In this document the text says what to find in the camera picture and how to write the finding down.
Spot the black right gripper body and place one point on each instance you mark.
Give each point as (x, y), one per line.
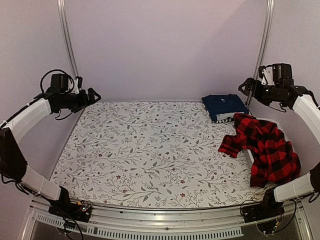
(261, 94)

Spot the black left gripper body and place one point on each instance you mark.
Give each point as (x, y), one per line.
(76, 103)

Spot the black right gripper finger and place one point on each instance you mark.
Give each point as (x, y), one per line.
(247, 82)
(243, 89)

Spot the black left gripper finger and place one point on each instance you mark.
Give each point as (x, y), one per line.
(92, 100)
(93, 95)

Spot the red black plaid shirt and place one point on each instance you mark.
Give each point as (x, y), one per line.
(274, 158)

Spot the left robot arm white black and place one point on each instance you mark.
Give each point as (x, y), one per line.
(64, 93)

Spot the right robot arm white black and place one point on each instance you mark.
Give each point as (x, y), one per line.
(276, 84)

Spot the white plastic laundry basket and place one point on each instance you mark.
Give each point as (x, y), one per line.
(251, 156)

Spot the folded navy blue shirt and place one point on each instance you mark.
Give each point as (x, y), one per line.
(221, 108)

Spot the floral patterned table cloth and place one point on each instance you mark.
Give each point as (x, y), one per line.
(153, 155)

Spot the right aluminium frame post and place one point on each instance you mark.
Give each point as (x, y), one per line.
(268, 19)

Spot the aluminium frame post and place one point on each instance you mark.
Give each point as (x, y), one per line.
(62, 12)
(268, 19)

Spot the left aluminium frame post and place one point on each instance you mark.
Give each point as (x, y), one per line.
(62, 12)

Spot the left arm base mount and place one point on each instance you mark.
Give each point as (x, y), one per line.
(65, 208)

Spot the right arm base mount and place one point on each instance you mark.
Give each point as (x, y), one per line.
(267, 208)

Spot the aluminium front rail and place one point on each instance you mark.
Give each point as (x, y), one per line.
(108, 222)

